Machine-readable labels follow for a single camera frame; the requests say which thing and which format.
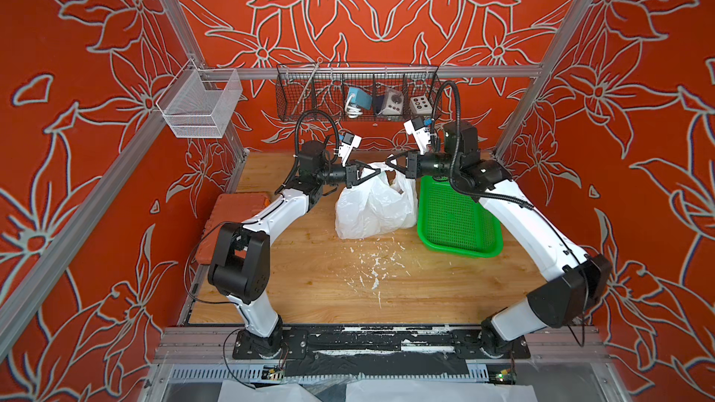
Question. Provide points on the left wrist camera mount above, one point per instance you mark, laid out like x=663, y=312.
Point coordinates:
x=348, y=142

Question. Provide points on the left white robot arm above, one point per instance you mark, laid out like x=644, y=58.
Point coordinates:
x=240, y=269

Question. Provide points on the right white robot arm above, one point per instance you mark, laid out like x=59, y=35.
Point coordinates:
x=575, y=279

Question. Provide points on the orange plastic tool case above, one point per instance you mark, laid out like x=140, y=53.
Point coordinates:
x=229, y=208

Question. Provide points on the green perforated plastic basket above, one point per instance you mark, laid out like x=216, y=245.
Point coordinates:
x=449, y=222

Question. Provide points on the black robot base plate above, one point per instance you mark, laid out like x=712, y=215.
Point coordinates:
x=312, y=352

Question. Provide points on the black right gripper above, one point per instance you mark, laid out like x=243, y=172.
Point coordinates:
x=411, y=164

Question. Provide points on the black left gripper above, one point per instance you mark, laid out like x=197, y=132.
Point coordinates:
x=351, y=176

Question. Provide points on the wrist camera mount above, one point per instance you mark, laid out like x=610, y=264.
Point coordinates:
x=420, y=129
x=348, y=142

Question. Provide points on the blue white charger with cable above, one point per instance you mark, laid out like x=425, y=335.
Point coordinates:
x=357, y=102

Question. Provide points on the clear acrylic wall box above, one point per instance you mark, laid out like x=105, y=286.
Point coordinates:
x=197, y=108

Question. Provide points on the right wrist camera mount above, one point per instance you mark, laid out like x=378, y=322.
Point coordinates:
x=420, y=129

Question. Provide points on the black wire wall basket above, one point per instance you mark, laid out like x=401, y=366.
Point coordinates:
x=324, y=86

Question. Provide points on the white grey power adapter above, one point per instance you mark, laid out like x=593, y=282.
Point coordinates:
x=390, y=104

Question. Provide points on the white lemon-print plastic bag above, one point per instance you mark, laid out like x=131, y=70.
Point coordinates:
x=380, y=206

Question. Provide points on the white button box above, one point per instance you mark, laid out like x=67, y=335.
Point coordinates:
x=420, y=105

